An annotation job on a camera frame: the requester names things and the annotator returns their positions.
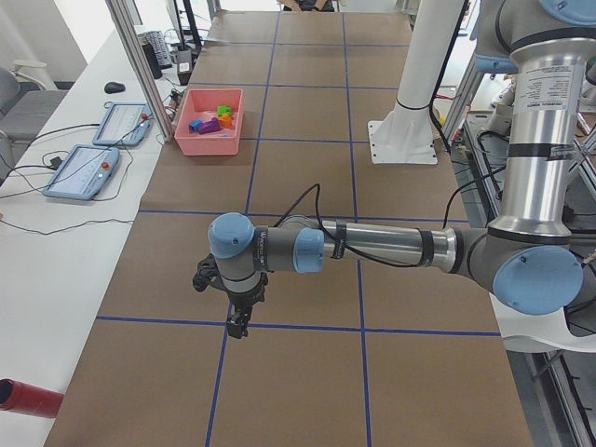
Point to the grey office chair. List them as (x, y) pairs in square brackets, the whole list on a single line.
[(26, 106)]

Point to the small blue toy block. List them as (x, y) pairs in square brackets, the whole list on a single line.
[(195, 125)]

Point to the orange toy block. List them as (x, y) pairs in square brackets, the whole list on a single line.
[(226, 121)]

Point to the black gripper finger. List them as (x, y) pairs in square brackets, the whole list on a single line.
[(237, 323)]

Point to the red cylinder bottle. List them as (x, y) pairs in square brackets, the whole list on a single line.
[(18, 397)]

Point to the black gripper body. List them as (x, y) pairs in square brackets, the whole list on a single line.
[(242, 300)]

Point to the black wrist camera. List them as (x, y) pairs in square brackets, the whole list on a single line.
[(207, 275)]

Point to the pink plastic box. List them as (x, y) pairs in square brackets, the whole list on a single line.
[(202, 103)]

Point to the aluminium frame post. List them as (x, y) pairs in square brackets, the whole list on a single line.
[(129, 39)]

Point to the blue teach pendant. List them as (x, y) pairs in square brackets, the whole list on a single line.
[(124, 124), (83, 173)]

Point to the lower blue teach pendant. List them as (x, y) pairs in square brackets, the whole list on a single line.
[(83, 173)]

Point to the black computer mouse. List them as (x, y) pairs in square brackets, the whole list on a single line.
[(114, 87)]

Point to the purple toy block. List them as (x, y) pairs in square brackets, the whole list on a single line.
[(210, 126)]

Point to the green toy block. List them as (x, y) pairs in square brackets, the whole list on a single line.
[(224, 110)]

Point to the upper blue teach pendant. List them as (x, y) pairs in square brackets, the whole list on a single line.
[(124, 124)]

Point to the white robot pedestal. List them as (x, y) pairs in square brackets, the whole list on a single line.
[(405, 136)]

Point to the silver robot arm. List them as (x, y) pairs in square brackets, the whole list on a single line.
[(522, 257)]

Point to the black keyboard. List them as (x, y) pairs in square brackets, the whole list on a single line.
[(157, 40)]

